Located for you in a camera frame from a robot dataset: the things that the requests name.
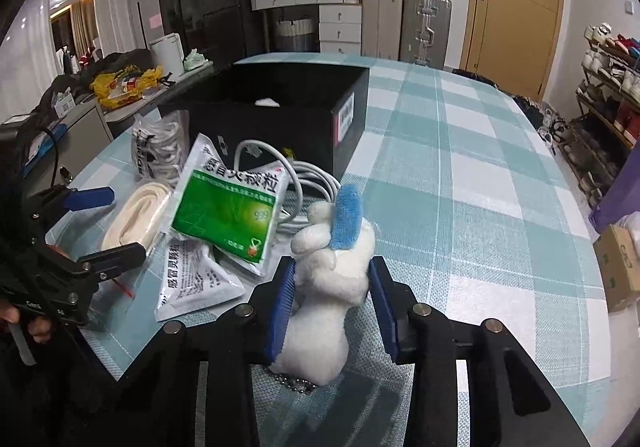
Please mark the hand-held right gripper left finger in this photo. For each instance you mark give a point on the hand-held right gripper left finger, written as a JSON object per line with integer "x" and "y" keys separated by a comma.
{"x": 283, "y": 312}

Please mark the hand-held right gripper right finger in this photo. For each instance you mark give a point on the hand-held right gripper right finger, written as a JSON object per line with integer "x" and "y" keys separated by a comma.
{"x": 385, "y": 312}

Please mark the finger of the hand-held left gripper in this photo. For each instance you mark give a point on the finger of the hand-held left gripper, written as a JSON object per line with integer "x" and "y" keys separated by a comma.
{"x": 90, "y": 198}
{"x": 117, "y": 258}

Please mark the white plush toy blue ear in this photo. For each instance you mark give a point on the white plush toy blue ear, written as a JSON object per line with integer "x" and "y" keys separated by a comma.
{"x": 325, "y": 307}

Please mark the cream ribbon bundle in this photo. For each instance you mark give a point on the cream ribbon bundle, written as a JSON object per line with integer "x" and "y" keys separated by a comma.
{"x": 135, "y": 212}

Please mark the bag of white laces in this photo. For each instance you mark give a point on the bag of white laces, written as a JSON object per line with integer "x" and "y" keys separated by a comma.
{"x": 155, "y": 152}

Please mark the grey white medicine packet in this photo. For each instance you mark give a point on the grey white medicine packet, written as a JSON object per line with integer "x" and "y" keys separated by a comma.
{"x": 195, "y": 287}

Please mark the green medicine packet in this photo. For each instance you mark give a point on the green medicine packet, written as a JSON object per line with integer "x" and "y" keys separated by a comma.
{"x": 225, "y": 212}

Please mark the black cardboard box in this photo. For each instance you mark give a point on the black cardboard box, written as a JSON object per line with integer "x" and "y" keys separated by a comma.
{"x": 280, "y": 137}

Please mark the person's left hand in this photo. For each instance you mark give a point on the person's left hand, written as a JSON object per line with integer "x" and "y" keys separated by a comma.
{"x": 41, "y": 330}

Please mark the grey cabinet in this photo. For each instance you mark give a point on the grey cabinet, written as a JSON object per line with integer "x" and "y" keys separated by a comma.
{"x": 85, "y": 142}

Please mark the yellow plastic bag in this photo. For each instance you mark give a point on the yellow plastic bag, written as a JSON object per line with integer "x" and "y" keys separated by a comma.
{"x": 125, "y": 84}

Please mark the black backpack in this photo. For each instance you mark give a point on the black backpack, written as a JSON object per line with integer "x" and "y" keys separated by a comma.
{"x": 115, "y": 64}

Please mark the teal checked tablecloth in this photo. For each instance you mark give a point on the teal checked tablecloth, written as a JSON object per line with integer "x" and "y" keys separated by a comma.
{"x": 450, "y": 177}

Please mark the white bin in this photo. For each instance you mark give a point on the white bin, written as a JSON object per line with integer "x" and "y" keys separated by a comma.
{"x": 167, "y": 54}

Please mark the pale green tissue pack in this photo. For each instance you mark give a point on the pale green tissue pack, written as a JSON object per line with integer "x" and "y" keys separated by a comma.
{"x": 196, "y": 61}

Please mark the white curtain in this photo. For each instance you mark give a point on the white curtain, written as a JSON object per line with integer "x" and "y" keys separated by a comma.
{"x": 117, "y": 2}

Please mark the white tissue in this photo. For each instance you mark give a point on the white tissue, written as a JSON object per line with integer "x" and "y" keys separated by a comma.
{"x": 267, "y": 102}

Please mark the brown cardboard box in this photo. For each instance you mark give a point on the brown cardboard box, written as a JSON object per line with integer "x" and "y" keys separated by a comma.
{"x": 617, "y": 267}

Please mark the grey refrigerator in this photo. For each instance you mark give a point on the grey refrigerator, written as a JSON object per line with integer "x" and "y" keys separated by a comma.
{"x": 232, "y": 2}

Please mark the shoes on floor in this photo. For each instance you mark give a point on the shoes on floor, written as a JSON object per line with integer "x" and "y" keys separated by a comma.
{"x": 542, "y": 119}

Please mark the purple bag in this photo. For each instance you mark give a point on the purple bag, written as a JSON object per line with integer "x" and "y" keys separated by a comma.
{"x": 620, "y": 197}

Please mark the grey white laundry basket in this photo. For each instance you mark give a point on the grey white laundry basket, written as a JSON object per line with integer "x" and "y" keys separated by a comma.
{"x": 295, "y": 34}

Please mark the silver suitcase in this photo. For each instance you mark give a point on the silver suitcase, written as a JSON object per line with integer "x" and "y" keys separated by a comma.
{"x": 425, "y": 29}

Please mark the beige suitcase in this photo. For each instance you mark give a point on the beige suitcase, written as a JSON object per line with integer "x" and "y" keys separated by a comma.
{"x": 382, "y": 22}

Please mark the white desk with drawers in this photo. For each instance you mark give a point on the white desk with drawers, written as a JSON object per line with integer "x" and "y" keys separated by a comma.
{"x": 340, "y": 19}

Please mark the wooden shoe rack with shoes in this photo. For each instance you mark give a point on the wooden shoe rack with shoes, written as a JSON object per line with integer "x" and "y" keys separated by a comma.
{"x": 605, "y": 97}

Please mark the wooden door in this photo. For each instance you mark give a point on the wooden door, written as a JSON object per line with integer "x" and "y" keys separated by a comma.
{"x": 520, "y": 12}

